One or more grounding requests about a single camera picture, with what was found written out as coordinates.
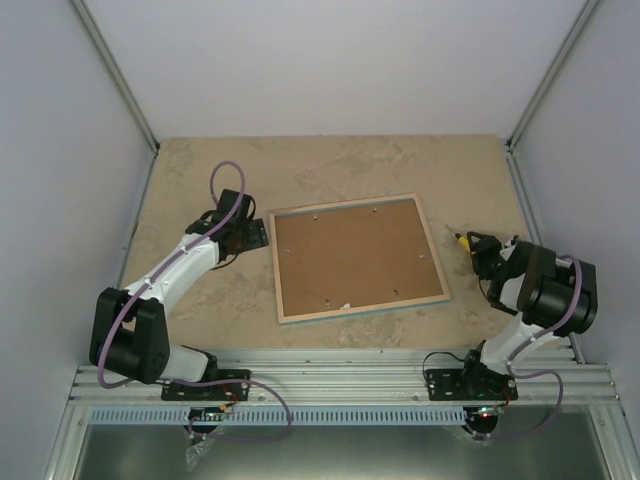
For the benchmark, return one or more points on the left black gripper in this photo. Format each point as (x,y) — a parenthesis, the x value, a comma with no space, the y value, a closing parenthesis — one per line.
(257,238)

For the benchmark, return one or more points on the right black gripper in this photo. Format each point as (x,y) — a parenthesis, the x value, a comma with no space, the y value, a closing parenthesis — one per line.
(483,250)

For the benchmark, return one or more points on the yellow handled screwdriver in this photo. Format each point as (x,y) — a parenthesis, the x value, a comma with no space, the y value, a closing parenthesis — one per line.
(464,242)

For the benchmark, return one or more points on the teal wooden picture frame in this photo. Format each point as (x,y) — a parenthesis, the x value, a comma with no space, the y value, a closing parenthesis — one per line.
(354,257)

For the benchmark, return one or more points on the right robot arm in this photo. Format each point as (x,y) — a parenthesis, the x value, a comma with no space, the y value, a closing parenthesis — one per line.
(550,296)

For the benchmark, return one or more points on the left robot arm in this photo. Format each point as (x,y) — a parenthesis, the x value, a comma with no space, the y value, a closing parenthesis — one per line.
(130,339)

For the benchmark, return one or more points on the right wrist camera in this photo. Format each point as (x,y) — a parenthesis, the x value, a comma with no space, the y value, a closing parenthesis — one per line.
(508,247)

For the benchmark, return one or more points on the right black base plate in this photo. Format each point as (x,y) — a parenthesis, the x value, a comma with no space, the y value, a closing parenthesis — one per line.
(460,384)

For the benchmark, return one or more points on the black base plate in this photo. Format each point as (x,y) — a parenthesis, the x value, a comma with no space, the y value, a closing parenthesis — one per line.
(228,393)
(460,384)

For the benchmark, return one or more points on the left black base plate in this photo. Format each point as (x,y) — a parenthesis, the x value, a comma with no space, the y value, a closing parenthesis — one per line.
(228,393)

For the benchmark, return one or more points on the aluminium rail base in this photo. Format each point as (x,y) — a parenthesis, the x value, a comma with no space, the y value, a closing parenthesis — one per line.
(393,377)

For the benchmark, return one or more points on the slotted grey cable duct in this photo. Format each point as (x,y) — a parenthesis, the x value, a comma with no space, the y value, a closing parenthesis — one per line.
(277,416)

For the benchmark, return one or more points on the right aluminium corner post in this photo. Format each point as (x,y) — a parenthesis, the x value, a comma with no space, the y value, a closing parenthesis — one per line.
(578,28)

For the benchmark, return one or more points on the aluminium corner post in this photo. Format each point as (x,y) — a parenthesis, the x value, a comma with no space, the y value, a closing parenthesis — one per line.
(106,57)
(578,28)

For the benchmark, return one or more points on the left aluminium corner post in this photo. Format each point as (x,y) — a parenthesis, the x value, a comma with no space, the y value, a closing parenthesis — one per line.
(106,57)

